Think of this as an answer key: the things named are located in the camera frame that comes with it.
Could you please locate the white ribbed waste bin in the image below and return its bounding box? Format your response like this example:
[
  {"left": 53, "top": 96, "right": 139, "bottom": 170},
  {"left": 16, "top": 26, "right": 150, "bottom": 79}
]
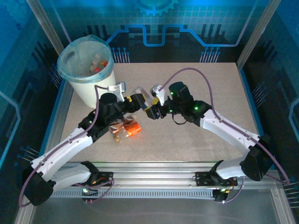
[{"left": 57, "top": 35, "right": 117, "bottom": 109}]

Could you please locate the blue plastic bin liner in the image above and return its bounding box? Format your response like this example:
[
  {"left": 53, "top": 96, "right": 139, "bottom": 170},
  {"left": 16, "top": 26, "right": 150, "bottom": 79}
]
[{"left": 57, "top": 34, "right": 115, "bottom": 83}]

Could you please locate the copper brown label bottle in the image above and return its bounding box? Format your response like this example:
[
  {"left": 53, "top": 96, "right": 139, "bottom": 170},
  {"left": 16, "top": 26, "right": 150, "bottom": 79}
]
[{"left": 108, "top": 114, "right": 138, "bottom": 136}]

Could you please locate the orange label clear bottle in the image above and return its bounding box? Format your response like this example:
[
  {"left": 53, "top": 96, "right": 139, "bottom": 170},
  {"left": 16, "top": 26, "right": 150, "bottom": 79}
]
[{"left": 114, "top": 121, "right": 142, "bottom": 143}]

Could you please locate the red white label clear bottle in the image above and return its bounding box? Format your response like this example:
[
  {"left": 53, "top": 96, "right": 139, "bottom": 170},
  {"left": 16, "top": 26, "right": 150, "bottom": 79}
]
[{"left": 89, "top": 53, "right": 101, "bottom": 73}]

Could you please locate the aluminium base beam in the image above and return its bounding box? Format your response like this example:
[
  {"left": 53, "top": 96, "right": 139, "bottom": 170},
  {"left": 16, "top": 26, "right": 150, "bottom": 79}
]
[{"left": 58, "top": 160, "right": 238, "bottom": 187}]

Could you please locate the steel front shelf panel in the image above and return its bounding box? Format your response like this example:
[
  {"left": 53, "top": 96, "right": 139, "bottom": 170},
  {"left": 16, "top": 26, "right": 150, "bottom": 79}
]
[{"left": 14, "top": 186, "right": 299, "bottom": 224}]

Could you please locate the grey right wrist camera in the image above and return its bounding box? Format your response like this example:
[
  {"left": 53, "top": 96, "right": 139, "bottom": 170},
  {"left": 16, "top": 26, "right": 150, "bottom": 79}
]
[{"left": 150, "top": 84, "right": 167, "bottom": 106}]

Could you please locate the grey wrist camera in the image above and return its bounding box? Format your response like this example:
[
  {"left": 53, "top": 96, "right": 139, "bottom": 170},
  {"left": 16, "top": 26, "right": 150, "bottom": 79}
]
[
  {"left": 108, "top": 81, "right": 128, "bottom": 103},
  {"left": 150, "top": 84, "right": 167, "bottom": 106}
]

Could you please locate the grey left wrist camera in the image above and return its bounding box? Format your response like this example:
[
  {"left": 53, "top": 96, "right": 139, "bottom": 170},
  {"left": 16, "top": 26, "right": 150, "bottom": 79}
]
[{"left": 108, "top": 81, "right": 128, "bottom": 103}]

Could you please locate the black wire loop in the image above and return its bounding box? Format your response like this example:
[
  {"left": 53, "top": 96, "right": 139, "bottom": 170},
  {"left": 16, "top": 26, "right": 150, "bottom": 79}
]
[{"left": 171, "top": 113, "right": 187, "bottom": 126}]

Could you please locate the blue edged table side rail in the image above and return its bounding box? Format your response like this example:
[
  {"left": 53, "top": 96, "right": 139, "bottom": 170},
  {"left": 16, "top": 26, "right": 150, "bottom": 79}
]
[
  {"left": 237, "top": 66, "right": 267, "bottom": 140},
  {"left": 42, "top": 80, "right": 74, "bottom": 151}
]

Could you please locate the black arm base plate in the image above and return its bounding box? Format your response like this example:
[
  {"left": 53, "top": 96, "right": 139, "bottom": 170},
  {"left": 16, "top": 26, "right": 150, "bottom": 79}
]
[
  {"left": 194, "top": 171, "right": 238, "bottom": 187},
  {"left": 71, "top": 171, "right": 114, "bottom": 187}
]

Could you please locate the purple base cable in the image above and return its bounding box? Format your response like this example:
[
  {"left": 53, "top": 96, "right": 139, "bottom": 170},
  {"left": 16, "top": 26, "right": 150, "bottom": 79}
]
[
  {"left": 216, "top": 177, "right": 245, "bottom": 204},
  {"left": 80, "top": 178, "right": 117, "bottom": 204}
]

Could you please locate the grey slotted cable duct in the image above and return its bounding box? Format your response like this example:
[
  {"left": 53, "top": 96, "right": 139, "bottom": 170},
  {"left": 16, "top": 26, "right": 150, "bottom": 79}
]
[{"left": 50, "top": 188, "right": 218, "bottom": 199}]

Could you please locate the aluminium frame post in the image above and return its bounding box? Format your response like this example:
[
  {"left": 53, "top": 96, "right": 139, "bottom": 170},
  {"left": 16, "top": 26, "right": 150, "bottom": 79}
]
[
  {"left": 25, "top": 0, "right": 72, "bottom": 56},
  {"left": 236, "top": 0, "right": 282, "bottom": 70}
]

